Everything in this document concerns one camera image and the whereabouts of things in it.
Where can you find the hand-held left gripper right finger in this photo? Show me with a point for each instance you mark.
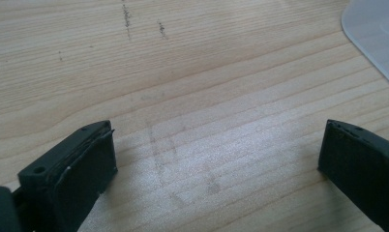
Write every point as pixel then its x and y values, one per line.
pixel 363 167

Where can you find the clear plastic storage box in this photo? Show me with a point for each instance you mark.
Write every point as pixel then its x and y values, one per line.
pixel 376 32

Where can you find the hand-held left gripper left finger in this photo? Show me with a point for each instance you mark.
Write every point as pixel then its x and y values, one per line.
pixel 70 180

